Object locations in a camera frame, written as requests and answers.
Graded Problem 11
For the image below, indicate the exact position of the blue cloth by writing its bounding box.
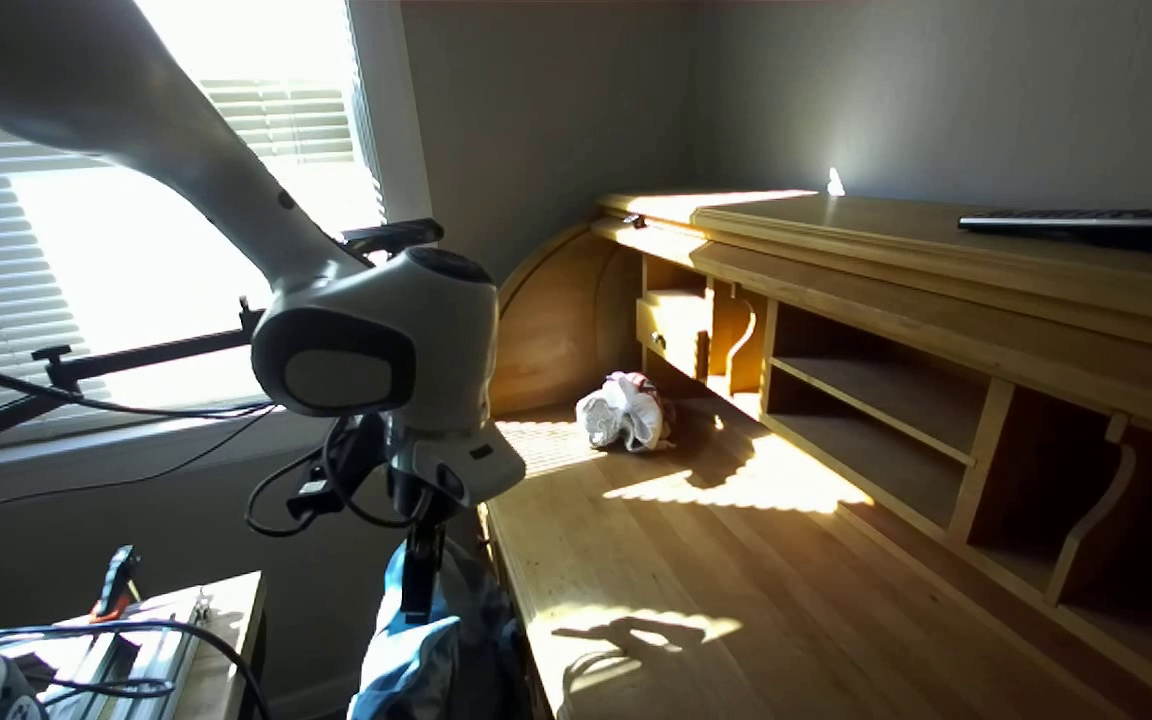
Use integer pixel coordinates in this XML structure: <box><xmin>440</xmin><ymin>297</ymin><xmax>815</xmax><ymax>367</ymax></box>
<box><xmin>348</xmin><ymin>540</ymin><xmax>529</xmax><ymax>720</ymax></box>

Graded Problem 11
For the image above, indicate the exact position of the white and red cloth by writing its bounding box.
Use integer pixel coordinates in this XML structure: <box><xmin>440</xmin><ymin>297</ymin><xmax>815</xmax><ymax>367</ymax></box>
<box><xmin>575</xmin><ymin>370</ymin><xmax>679</xmax><ymax>454</ymax></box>

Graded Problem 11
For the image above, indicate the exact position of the wooden desk hutch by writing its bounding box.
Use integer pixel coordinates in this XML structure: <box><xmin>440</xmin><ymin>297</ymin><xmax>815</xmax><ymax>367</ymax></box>
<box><xmin>489</xmin><ymin>189</ymin><xmax>1152</xmax><ymax>720</ymax></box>

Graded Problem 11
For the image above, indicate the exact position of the red and black clamp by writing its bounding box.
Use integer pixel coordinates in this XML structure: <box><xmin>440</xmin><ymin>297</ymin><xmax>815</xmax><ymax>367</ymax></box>
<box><xmin>89</xmin><ymin>544</ymin><xmax>144</xmax><ymax>623</ymax></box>

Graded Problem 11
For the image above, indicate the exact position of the small wooden drawer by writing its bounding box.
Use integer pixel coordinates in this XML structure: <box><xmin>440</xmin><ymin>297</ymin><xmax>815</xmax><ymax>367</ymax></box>
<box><xmin>635</xmin><ymin>288</ymin><xmax>715</xmax><ymax>383</ymax></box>

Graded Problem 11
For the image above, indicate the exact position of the window with blinds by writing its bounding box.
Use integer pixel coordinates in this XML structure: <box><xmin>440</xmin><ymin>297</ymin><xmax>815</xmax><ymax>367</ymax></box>
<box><xmin>0</xmin><ymin>0</ymin><xmax>389</xmax><ymax>433</ymax></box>

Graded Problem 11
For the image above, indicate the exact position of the black keyboard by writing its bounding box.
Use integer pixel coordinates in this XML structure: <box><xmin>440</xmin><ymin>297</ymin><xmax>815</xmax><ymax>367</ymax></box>
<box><xmin>957</xmin><ymin>207</ymin><xmax>1152</xmax><ymax>258</ymax></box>

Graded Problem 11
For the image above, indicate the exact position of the black cable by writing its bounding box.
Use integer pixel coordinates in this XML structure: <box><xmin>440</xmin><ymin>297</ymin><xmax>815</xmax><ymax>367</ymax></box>
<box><xmin>0</xmin><ymin>328</ymin><xmax>279</xmax><ymax>522</ymax></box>
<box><xmin>0</xmin><ymin>618</ymin><xmax>274</xmax><ymax>720</ymax></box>

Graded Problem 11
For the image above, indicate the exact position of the metal rail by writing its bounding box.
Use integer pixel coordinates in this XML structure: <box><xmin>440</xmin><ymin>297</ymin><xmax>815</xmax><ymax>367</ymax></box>
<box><xmin>54</xmin><ymin>590</ymin><xmax>212</xmax><ymax>720</ymax></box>

